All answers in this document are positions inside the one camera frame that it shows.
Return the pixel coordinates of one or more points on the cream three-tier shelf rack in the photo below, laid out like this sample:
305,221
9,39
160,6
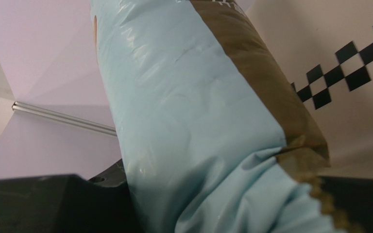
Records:
325,49

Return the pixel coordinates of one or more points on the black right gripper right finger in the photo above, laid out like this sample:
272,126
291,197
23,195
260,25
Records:
349,202

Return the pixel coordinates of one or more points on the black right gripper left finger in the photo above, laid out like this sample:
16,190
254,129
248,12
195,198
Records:
68,204

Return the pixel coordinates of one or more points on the light blue snack bag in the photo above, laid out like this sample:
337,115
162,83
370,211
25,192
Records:
213,137

